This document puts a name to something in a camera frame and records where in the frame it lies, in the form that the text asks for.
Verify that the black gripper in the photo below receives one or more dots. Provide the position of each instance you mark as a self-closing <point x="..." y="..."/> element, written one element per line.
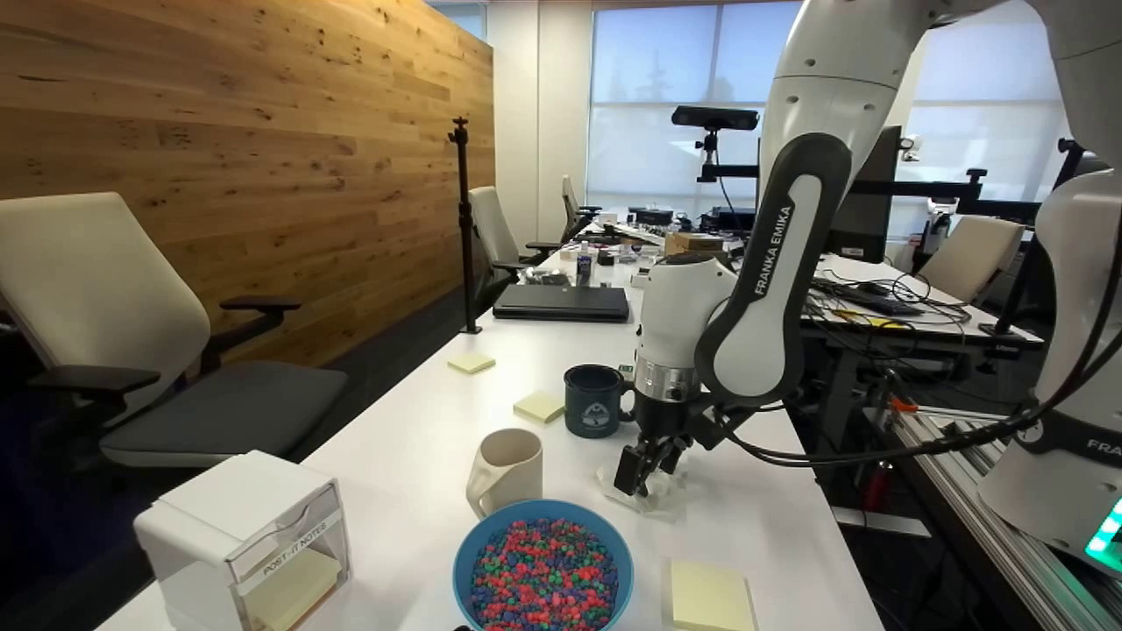
<point x="669" y="423"/>

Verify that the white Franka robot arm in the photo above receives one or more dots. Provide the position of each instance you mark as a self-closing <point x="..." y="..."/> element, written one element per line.
<point x="794" y="94"/>

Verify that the dark teal mug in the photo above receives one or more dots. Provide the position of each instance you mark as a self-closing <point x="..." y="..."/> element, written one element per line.
<point x="590" y="406"/>

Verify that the blue bowl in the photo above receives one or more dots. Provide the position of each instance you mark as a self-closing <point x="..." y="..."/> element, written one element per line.
<point x="546" y="506"/>

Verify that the yellow sticky note pad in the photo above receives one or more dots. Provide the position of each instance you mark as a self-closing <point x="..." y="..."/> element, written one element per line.
<point x="710" y="596"/>
<point x="539" y="409"/>
<point x="471" y="361"/>

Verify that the beige ceramic mug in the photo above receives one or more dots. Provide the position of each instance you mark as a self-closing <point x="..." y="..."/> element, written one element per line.
<point x="514" y="474"/>

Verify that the colourful beads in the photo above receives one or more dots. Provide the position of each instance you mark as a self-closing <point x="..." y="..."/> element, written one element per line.
<point x="546" y="580"/>

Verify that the black closed laptop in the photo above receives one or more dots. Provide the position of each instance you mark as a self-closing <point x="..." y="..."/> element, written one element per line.
<point x="563" y="302"/>

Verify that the small grey can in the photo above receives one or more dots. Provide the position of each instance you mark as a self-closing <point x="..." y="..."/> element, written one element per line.
<point x="585" y="268"/>

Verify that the brown cardboard box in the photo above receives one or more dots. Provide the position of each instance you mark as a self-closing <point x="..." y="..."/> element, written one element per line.
<point x="692" y="245"/>

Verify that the black tripod pole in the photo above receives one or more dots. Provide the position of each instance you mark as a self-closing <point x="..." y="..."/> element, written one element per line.
<point x="464" y="232"/>

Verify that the black computer monitor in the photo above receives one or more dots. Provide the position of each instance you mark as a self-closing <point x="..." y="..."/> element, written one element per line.
<point x="878" y="198"/>

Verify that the beige office chair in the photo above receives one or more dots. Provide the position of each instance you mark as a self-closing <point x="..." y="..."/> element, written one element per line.
<point x="968" y="255"/>

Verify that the black horizontal mounting bar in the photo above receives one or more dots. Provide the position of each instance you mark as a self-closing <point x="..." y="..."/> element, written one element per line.
<point x="949" y="187"/>

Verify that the white dispenser box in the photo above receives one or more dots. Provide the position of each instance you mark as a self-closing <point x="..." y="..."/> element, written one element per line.
<point x="224" y="503"/>

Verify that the white office chair grey seat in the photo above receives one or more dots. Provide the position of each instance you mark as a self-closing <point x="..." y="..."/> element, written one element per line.
<point x="94" y="294"/>

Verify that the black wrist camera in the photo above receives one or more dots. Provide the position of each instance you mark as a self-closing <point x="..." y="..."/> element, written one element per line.
<point x="712" y="430"/>

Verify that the aluminium rail frame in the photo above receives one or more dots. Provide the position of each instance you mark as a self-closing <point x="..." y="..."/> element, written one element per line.
<point x="993" y="544"/>

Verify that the black stereo camera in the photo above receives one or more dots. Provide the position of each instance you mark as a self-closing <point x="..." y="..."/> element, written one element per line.
<point x="712" y="117"/>

